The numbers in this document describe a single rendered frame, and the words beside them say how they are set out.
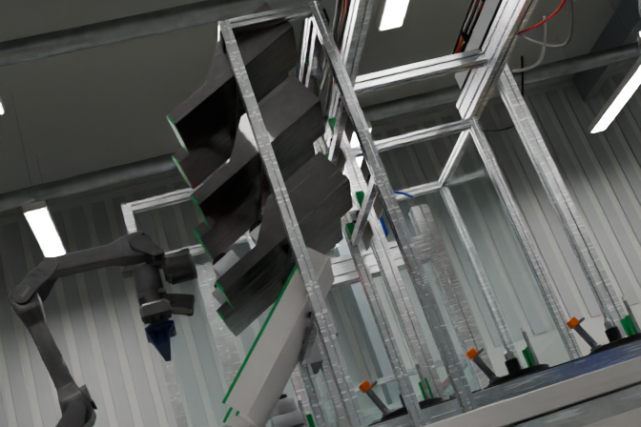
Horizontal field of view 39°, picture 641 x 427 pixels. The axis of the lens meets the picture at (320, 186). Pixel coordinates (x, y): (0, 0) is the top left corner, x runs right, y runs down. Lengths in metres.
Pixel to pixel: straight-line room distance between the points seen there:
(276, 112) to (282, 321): 0.37
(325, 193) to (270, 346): 0.27
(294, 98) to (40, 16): 6.54
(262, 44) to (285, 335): 0.53
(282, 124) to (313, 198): 0.15
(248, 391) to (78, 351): 9.02
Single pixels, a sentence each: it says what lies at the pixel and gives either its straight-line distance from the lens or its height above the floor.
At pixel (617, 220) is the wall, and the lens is 11.83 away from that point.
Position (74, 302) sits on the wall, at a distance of 10.60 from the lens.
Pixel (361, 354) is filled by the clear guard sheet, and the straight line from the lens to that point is 3.35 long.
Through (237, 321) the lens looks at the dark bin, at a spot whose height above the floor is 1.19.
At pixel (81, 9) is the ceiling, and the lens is 8.06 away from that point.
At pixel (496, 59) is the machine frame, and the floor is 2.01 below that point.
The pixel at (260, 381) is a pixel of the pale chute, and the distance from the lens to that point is 1.43.
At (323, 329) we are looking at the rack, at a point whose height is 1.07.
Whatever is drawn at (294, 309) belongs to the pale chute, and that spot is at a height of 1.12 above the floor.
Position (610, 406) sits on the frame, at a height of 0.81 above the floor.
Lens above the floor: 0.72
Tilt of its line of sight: 23 degrees up
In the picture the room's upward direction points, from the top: 20 degrees counter-clockwise
